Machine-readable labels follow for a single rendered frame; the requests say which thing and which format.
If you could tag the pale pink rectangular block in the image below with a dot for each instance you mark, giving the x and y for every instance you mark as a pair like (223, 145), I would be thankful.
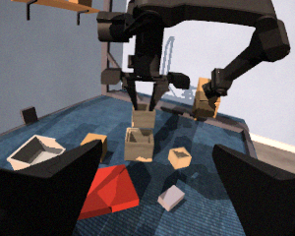
(171, 197)

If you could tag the red flat rectangular block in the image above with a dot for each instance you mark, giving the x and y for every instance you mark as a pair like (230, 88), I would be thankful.
(111, 190)

